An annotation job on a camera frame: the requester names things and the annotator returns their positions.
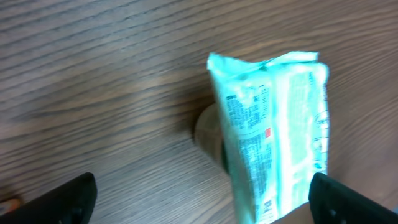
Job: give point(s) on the small orange snack box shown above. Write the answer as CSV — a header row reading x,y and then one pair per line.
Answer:
x,y
10,205

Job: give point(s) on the teal wet wipes pack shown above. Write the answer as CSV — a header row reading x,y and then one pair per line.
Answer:
x,y
275,125

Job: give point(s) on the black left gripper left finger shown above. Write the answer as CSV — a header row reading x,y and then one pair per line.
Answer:
x,y
70,203

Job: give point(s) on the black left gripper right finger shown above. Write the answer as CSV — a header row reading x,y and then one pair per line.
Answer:
x,y
334,203

